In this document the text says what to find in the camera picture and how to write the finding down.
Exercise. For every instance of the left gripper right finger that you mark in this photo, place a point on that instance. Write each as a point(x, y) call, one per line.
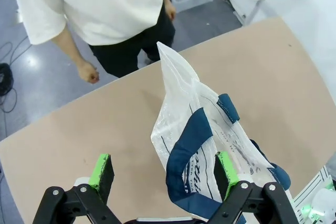
point(225, 171)

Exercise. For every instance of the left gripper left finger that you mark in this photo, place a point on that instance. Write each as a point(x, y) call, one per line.
point(101, 174)

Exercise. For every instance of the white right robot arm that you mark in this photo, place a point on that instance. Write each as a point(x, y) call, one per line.
point(324, 203)

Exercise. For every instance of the person's right forearm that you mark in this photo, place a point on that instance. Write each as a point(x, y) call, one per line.
point(68, 45)

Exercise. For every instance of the person's right hand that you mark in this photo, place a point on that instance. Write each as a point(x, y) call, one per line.
point(88, 72)

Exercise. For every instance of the person's left hand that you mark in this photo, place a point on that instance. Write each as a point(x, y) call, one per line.
point(170, 10)

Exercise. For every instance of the person in white t-shirt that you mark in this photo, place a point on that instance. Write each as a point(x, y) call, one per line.
point(99, 3)

